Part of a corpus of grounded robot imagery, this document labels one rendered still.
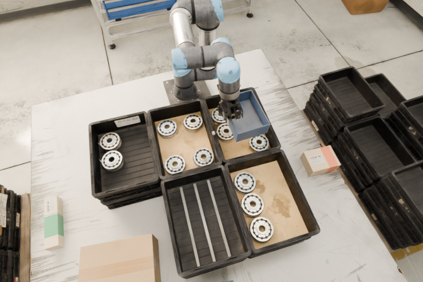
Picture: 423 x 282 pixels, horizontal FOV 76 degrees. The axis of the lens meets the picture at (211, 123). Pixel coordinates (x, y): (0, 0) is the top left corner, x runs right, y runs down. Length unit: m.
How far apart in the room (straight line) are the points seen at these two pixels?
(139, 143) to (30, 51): 2.38
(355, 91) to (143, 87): 1.56
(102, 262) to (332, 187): 1.16
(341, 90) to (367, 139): 0.40
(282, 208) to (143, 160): 0.72
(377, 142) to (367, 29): 1.84
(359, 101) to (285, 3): 1.97
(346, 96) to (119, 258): 1.83
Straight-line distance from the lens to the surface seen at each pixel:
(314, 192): 1.58
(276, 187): 1.39
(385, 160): 2.25
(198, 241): 1.29
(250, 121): 1.25
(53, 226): 1.56
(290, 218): 1.36
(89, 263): 1.35
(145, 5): 3.08
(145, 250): 1.29
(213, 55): 0.96
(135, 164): 1.45
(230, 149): 1.43
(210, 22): 1.32
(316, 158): 1.57
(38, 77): 3.32
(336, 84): 2.33
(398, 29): 4.01
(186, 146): 1.44
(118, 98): 1.87
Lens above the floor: 2.11
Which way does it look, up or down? 58 degrees down
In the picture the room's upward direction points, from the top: straight up
